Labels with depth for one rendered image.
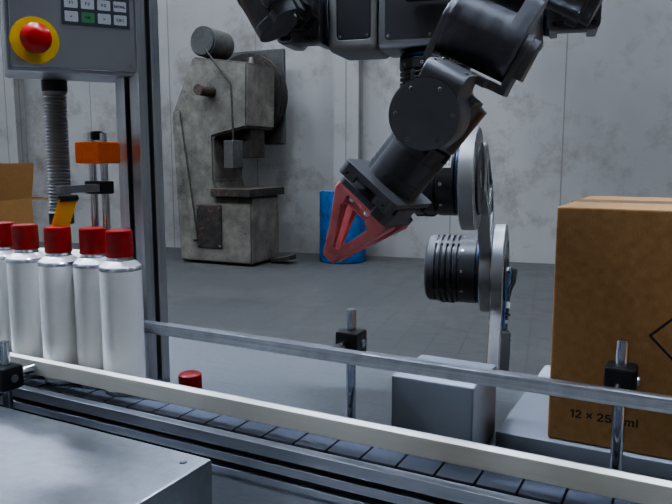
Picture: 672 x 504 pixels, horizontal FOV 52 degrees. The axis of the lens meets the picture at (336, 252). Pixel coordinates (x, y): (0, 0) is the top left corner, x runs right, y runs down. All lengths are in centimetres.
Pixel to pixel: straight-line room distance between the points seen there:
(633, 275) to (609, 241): 4
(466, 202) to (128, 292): 66
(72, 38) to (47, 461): 55
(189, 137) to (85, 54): 681
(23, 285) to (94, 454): 32
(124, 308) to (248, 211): 657
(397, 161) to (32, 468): 45
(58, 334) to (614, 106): 737
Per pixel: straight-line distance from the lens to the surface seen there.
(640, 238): 80
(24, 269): 99
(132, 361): 90
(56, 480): 71
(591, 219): 80
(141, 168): 103
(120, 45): 103
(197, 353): 125
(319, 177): 839
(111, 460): 74
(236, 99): 749
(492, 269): 173
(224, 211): 759
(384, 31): 136
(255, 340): 82
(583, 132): 796
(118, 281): 87
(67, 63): 102
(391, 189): 63
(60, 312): 95
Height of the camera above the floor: 117
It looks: 8 degrees down
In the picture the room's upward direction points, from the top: straight up
